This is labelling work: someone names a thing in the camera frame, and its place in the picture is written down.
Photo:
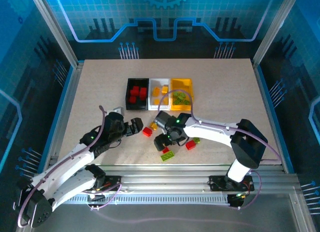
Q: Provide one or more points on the red lego brick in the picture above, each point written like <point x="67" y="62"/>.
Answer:
<point x="142" y="97"/>
<point x="190" y="144"/>
<point x="165" y="150"/>
<point x="143" y="91"/>
<point x="135" y="88"/>
<point x="134" y="92"/>
<point x="147" y="131"/>
<point x="132" y="99"/>

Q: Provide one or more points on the long green lego brick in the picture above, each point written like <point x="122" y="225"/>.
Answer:
<point x="168" y="156"/>

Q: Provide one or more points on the yellow lego brick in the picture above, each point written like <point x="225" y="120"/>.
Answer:
<point x="156" y="91"/>
<point x="153" y="126"/>
<point x="157" y="101"/>
<point x="165" y="100"/>
<point x="164" y="89"/>

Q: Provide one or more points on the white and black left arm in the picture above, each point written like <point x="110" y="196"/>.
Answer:
<point x="62" y="167"/>

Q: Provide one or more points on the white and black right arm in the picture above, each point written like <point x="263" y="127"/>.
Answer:
<point x="212" y="131"/>

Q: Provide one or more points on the black plastic container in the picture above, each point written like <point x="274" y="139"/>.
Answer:
<point x="138" y="106"/>

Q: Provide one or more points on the white plastic container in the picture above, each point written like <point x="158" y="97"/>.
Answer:
<point x="160" y="82"/>

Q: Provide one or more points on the yellow plastic container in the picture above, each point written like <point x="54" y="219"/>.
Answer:
<point x="181" y="83"/>

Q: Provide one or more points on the black controller box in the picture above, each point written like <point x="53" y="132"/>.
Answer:
<point x="237" y="200"/>
<point x="96" y="198"/>

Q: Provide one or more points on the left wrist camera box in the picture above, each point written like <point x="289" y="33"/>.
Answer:
<point x="119" y="110"/>

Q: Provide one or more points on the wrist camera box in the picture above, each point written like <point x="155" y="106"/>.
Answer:
<point x="160" y="117"/>
<point x="119" y="110"/>

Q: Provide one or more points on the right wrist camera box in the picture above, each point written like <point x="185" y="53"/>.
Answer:
<point x="160" y="117"/>

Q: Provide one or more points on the aluminium mounting rail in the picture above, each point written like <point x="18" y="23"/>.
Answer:
<point x="162" y="174"/>

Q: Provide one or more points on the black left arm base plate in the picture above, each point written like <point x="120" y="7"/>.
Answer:
<point x="112" y="182"/>

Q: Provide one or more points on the aluminium side rail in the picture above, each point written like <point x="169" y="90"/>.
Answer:
<point x="65" y="104"/>
<point x="267" y="104"/>

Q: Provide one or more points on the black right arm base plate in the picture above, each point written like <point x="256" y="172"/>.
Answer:
<point x="215" y="183"/>

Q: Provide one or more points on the aluminium corner post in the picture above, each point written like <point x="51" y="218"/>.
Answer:
<point x="275" y="29"/>
<point x="58" y="29"/>

